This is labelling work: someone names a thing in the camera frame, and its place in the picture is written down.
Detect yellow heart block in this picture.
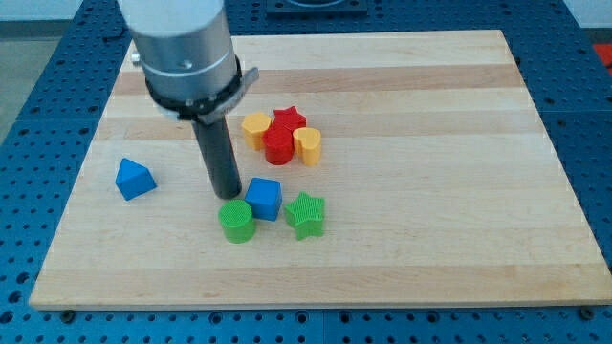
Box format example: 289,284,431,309
293,127,321,166

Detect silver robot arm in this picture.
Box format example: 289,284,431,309
119,0,259,124

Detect red star block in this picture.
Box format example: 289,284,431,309
273,106,307,132

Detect wooden board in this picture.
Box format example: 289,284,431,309
30,30,611,311

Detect green cylinder block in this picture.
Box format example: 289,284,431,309
218,200,256,244

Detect red cylinder block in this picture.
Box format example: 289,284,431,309
262,125,294,165

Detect green star block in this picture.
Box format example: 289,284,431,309
284,192,325,241

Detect red object at edge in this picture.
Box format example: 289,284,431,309
593,43,612,74

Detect blue cube block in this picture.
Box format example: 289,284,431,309
245,177,282,221

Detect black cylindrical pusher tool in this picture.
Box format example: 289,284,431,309
192,119,242,200

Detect blue triangle block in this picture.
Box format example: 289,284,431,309
115,158,157,201

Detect yellow hexagon block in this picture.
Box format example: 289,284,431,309
241,112,272,151

